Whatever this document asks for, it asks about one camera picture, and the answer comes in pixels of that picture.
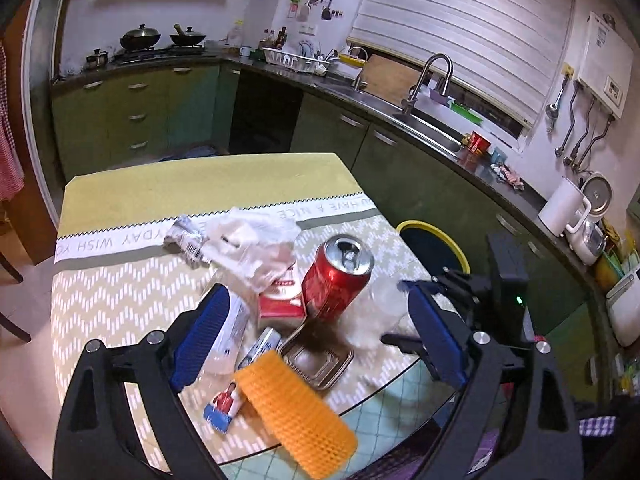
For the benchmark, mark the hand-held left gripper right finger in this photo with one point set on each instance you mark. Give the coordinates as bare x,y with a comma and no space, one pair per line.
440,340

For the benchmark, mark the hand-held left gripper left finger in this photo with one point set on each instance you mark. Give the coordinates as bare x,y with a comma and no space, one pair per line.
200,335

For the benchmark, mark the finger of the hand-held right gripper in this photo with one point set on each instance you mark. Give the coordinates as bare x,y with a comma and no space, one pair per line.
400,342
455,282

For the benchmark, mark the yellow rimmed trash bin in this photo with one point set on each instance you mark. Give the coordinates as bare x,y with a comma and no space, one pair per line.
430,250

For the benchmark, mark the clear plastic cup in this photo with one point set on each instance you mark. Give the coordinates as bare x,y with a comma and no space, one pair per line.
380,305

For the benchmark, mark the red white milk carton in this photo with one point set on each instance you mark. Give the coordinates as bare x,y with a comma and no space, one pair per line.
280,305

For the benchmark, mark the red soda can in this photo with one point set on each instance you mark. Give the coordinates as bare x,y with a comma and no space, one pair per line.
332,285

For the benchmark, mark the white plastic bottle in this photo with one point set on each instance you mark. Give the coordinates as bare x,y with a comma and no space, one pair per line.
235,320

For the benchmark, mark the small blue white box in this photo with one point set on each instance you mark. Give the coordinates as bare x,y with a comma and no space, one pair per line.
260,347

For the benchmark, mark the blue and white small packet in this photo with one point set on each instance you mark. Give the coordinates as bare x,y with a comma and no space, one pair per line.
225,405

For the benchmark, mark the teal checkered cloth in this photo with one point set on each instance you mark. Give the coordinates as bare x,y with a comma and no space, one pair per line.
380,420

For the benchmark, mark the rectangular metal tin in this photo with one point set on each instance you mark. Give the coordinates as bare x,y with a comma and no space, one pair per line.
320,370

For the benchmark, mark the white electric kettle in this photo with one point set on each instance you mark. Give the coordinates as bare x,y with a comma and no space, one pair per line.
562,207

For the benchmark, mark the silver foil wrapper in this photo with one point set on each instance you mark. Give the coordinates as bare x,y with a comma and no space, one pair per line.
187,240

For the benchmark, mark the crumpled clear plastic bag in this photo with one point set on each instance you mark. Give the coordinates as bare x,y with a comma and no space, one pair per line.
250,240

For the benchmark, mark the orange foam net sleeve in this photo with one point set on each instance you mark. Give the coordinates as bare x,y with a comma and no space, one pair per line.
300,410

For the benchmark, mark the white countertop appliance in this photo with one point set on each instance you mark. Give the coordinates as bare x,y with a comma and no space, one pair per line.
625,305

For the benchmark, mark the red cup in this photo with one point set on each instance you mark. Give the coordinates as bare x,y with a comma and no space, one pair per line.
478,143

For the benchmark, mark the steel sink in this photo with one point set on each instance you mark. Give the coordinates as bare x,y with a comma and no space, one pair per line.
425,125

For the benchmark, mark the green plastic tray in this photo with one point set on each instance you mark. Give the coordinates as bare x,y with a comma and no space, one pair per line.
466,112

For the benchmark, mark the hanging steel ladle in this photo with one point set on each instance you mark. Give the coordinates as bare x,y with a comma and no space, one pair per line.
552,110

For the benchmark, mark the blue floor mat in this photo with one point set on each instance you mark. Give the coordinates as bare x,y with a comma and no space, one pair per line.
195,152

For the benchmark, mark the purple plastic tray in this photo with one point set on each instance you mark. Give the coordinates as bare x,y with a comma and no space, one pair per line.
440,95

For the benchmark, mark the dark wooden chair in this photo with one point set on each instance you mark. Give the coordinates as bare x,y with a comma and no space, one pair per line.
12,325

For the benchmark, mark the steel kitchen faucet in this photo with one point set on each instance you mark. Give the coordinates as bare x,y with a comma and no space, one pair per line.
422,80

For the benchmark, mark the wooden cutting board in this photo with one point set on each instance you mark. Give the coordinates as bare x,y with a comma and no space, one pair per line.
392,77

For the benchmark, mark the green kitchen cabinets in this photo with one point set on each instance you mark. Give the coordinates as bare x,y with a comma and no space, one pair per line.
200,105

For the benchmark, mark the white water heater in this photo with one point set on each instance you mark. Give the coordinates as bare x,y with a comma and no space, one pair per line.
602,60

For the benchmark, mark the white window blind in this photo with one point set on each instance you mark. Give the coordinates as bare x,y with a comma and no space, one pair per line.
465,35

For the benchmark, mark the yellow container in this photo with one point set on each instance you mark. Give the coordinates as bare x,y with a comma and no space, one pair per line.
351,59

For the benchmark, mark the red checkered cloth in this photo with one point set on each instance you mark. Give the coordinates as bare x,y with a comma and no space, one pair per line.
10,150

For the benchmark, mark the white dish rack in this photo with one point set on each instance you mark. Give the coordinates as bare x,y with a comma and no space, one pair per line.
295,60

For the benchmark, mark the gas stove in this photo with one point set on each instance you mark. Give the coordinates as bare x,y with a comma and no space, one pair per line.
165,52

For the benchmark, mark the small steel pot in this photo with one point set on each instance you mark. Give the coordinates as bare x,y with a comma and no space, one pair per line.
96,59

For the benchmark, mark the clear oil bottle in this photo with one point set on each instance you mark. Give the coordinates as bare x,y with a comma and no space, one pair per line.
236,37

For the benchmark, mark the black wok with lid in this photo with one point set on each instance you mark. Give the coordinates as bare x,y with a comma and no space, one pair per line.
141,37

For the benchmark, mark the wall utensil rack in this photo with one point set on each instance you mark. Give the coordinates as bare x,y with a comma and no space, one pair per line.
315,0

